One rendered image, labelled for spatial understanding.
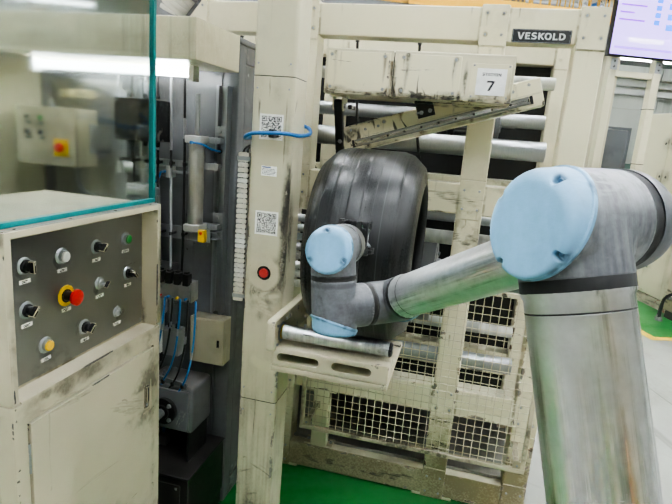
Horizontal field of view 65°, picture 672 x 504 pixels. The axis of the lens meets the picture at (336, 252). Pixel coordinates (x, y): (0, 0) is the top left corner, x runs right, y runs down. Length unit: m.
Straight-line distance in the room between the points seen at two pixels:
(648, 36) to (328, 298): 4.66
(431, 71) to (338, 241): 0.93
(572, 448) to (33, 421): 1.12
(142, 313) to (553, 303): 1.35
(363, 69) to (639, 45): 3.78
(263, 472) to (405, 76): 1.41
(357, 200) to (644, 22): 4.25
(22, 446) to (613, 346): 1.18
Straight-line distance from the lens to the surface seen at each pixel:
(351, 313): 1.04
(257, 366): 1.80
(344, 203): 1.41
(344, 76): 1.85
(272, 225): 1.65
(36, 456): 1.43
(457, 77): 1.80
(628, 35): 5.31
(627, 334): 0.59
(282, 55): 1.64
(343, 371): 1.63
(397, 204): 1.39
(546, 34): 2.14
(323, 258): 1.00
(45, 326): 1.41
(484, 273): 0.85
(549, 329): 0.58
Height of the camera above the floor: 1.50
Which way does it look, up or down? 12 degrees down
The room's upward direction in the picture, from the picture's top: 5 degrees clockwise
